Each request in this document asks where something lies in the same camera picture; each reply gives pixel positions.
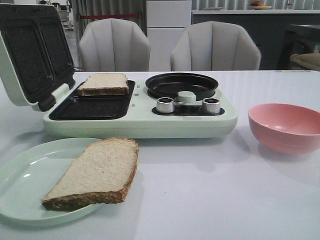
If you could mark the bread slice with brown crust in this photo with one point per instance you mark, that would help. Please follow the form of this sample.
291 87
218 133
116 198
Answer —
102 174

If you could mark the pink bowl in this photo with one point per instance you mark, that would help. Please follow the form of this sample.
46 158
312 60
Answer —
286 128

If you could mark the green breakfast maker lid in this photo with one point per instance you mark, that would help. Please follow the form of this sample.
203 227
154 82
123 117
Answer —
35 59

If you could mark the green breakfast maker base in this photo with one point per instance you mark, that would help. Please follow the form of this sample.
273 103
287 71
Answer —
134 116

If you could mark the silver left control knob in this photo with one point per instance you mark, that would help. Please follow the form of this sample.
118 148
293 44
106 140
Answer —
165 105

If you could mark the silver control knob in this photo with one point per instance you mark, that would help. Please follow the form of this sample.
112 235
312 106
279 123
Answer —
211 106
165 105

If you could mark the black round frying pan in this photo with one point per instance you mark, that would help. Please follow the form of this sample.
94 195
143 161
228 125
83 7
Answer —
169 84

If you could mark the silver right control knob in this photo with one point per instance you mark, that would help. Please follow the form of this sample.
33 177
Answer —
211 106

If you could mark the left beige chair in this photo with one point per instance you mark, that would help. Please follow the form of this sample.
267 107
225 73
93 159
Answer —
139 55

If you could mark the beige chair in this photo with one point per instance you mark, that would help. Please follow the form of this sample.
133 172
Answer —
215 46
139 55

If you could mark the right beige chair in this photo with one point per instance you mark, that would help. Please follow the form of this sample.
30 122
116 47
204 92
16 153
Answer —
215 46

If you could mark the white cabinet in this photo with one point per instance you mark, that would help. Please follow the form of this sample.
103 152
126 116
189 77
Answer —
165 21

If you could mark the dark kitchen counter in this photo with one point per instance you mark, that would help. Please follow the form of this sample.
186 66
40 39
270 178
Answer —
267 28

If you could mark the light green plate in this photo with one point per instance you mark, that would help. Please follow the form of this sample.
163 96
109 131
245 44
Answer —
30 175

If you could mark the fruit bowl on counter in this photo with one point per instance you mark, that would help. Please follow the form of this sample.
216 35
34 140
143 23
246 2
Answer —
257 5

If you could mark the black appliance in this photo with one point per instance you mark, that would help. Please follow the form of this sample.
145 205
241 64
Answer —
298 39

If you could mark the tan cushion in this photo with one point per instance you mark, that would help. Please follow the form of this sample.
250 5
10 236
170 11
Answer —
310 61

